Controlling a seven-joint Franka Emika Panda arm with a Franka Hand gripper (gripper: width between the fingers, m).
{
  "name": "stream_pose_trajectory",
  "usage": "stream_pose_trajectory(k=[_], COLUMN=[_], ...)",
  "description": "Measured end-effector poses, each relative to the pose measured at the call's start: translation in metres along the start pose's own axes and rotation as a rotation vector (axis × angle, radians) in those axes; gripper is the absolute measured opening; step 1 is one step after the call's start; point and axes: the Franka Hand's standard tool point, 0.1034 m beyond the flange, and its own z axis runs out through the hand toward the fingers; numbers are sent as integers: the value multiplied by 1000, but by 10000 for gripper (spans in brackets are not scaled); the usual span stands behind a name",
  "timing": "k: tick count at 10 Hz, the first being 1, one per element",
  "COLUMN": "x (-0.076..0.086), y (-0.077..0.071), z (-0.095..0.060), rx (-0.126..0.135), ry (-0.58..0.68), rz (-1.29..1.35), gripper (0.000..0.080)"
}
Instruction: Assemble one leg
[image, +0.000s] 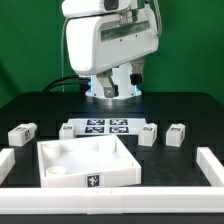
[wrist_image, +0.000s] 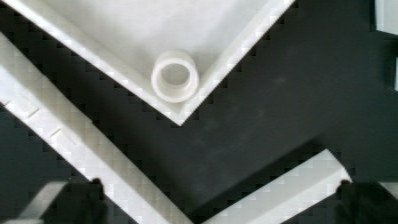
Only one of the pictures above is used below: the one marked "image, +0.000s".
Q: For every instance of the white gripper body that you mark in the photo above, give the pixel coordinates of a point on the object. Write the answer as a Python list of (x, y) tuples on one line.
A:
[(97, 44)]

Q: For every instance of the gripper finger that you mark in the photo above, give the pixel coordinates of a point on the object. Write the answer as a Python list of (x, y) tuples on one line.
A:
[(137, 71), (109, 88)]

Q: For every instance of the white square tabletop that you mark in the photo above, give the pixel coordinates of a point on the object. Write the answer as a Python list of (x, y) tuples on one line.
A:
[(102, 161)]

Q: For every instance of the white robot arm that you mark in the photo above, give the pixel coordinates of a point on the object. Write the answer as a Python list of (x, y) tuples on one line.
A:
[(127, 11)]

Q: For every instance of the white U-shaped fence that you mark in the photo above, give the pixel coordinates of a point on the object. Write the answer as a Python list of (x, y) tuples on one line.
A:
[(123, 200)]

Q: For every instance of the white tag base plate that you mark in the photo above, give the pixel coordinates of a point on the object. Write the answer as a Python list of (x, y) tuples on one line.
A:
[(107, 126)]

